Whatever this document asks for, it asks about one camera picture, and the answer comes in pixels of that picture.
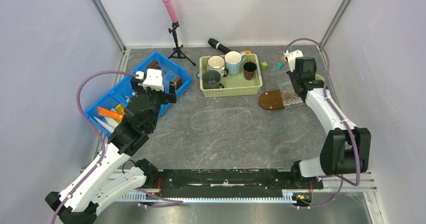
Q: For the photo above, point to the black microphone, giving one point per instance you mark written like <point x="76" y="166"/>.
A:
<point x="219" y="46"/>

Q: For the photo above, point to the brown soap block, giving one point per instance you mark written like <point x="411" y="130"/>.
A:
<point x="178" y="82"/>

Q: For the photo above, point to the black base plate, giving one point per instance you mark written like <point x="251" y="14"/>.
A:
<point x="227" y="183"/>

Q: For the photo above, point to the white comb cable duct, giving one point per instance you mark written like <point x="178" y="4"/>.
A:
<point x="137" y="196"/>

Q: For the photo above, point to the orange toothpaste tube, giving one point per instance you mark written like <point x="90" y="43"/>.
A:
<point x="109" y="114"/>

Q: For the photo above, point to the teal block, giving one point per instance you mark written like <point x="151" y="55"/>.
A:
<point x="279" y="65"/>

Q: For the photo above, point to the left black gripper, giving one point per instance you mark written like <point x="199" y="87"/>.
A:
<point x="171" y="97"/>

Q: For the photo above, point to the cream mug brown rim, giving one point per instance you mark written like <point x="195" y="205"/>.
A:
<point x="218" y="64"/>

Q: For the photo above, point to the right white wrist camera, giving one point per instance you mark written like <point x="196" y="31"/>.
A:
<point x="291" y="57"/>

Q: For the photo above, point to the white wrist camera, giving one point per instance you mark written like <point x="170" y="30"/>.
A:
<point x="152" y="78"/>
<point x="291" y="57"/>

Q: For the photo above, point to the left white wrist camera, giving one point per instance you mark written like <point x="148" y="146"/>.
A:
<point x="152" y="78"/>

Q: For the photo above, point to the dark brown cup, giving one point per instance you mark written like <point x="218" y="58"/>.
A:
<point x="249" y="70"/>

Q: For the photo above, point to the clear textured toothbrush holder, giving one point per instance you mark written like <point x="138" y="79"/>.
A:
<point x="289" y="97"/>

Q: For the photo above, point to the pink microphone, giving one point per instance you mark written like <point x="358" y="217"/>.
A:
<point x="171" y="10"/>

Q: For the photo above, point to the light blue mug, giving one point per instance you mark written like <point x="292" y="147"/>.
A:
<point x="234" y="61"/>

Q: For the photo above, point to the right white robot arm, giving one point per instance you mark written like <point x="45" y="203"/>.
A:
<point x="347" y="147"/>

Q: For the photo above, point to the pale green plastic basket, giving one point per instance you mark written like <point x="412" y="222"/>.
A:
<point x="237" y="85"/>

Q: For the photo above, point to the green cube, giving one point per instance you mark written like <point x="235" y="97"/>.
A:
<point x="264" y="65"/>

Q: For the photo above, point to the brown oval wooden tray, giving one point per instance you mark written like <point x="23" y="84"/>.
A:
<point x="271" y="100"/>

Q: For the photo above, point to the pale green ribbed mug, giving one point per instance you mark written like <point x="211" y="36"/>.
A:
<point x="319" y="78"/>

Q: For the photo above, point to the dark grey mug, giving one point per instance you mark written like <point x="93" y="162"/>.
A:
<point x="211" y="79"/>

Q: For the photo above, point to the white toothpaste tube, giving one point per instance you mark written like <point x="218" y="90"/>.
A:
<point x="105" y="126"/>

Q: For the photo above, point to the blue plastic divided bin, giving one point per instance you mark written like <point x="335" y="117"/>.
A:
<point x="119" y="93"/>

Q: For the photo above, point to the black mini tripod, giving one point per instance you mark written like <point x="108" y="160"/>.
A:
<point x="177" y="50"/>

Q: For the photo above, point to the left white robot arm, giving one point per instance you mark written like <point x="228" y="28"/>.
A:
<point x="86" y="197"/>

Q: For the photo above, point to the clear oval acrylic tray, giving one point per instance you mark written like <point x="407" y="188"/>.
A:
<point x="221" y="120"/>

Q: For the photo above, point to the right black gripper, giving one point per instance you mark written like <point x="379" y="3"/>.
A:
<point x="291" y="75"/>

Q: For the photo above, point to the yellow tube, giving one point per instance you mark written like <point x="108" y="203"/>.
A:
<point x="120" y="109"/>

